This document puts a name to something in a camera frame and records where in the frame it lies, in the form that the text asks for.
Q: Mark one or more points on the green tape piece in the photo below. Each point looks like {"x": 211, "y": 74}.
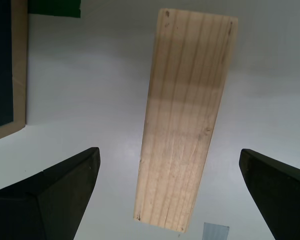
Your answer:
{"x": 55, "y": 8}

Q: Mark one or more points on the grey tape square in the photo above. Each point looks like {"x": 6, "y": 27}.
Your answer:
{"x": 215, "y": 231}

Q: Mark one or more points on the brown cardboard box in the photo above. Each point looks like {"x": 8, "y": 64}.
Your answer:
{"x": 5, "y": 75}

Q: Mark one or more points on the light wooden block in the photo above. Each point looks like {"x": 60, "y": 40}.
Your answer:
{"x": 182, "y": 125}

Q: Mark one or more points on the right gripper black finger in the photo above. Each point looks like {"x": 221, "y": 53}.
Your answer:
{"x": 52, "y": 205}
{"x": 285, "y": 200}

